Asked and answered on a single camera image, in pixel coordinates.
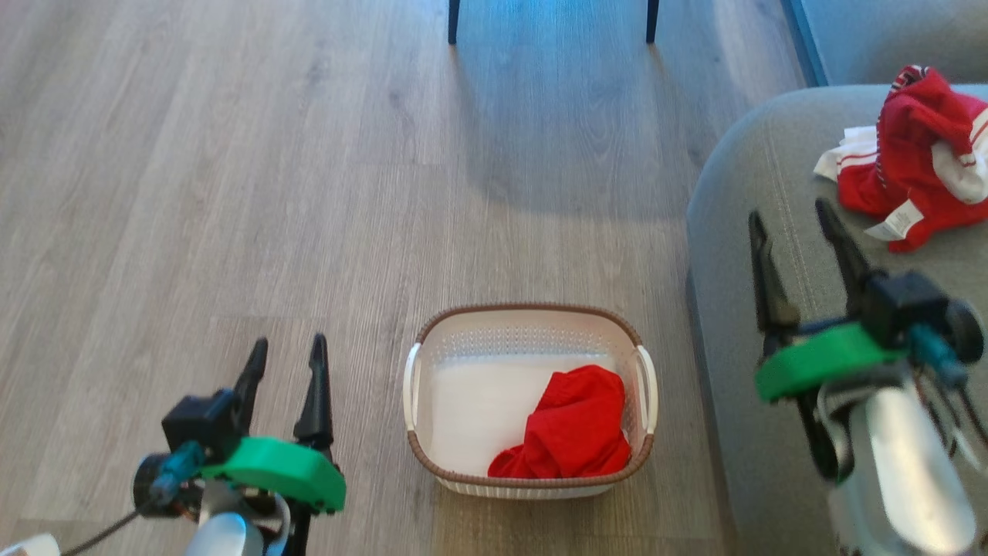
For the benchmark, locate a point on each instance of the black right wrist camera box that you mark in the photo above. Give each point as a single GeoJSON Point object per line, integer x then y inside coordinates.
{"type": "Point", "coordinates": [903, 305]}

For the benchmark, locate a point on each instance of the grey fabric sofa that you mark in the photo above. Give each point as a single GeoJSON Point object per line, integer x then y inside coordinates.
{"type": "Point", "coordinates": [741, 232]}

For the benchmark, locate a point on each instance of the teal right camera connector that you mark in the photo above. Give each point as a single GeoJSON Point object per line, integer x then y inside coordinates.
{"type": "Point", "coordinates": [938, 355]}

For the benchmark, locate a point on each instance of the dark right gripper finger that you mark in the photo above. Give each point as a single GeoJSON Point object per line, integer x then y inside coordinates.
{"type": "Point", "coordinates": [768, 286]}
{"type": "Point", "coordinates": [845, 255]}

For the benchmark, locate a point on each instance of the black furniture leg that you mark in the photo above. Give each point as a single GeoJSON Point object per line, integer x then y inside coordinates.
{"type": "Point", "coordinates": [454, 23]}
{"type": "Point", "coordinates": [652, 22]}

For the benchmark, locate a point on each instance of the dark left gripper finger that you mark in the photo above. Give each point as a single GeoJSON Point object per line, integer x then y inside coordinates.
{"type": "Point", "coordinates": [251, 386]}
{"type": "Point", "coordinates": [315, 401]}

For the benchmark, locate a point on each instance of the white laundry basket brown rim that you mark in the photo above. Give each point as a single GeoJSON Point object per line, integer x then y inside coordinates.
{"type": "Point", "coordinates": [478, 417]}

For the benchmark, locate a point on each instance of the grey upholstered section blue edge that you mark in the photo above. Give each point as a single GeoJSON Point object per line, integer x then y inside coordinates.
{"type": "Point", "coordinates": [895, 35]}

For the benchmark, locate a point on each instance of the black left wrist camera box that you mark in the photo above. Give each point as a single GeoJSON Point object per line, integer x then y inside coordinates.
{"type": "Point", "coordinates": [201, 421]}

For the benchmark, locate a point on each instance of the white robot base corner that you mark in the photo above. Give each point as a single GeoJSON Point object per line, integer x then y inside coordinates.
{"type": "Point", "coordinates": [27, 547]}

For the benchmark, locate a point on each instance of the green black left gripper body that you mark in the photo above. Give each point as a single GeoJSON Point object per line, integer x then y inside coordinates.
{"type": "Point", "coordinates": [278, 471]}

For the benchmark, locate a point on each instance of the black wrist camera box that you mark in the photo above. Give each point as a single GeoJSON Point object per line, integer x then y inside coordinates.
{"type": "Point", "coordinates": [903, 305]}
{"type": "Point", "coordinates": [201, 421]}

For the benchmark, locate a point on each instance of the red basketball shorts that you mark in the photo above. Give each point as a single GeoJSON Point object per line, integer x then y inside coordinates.
{"type": "Point", "coordinates": [575, 425]}

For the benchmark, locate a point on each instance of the red Bulls basketball jersey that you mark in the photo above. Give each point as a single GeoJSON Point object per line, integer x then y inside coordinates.
{"type": "Point", "coordinates": [918, 139]}

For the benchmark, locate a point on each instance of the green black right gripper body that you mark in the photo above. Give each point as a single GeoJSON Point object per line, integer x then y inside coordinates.
{"type": "Point", "coordinates": [818, 363]}

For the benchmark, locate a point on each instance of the teal left camera connector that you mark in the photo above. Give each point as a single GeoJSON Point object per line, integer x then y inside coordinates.
{"type": "Point", "coordinates": [176, 471]}

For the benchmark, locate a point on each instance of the teal camera connector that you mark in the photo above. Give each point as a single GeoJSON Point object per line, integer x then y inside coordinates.
{"type": "Point", "coordinates": [938, 355]}
{"type": "Point", "coordinates": [176, 471]}

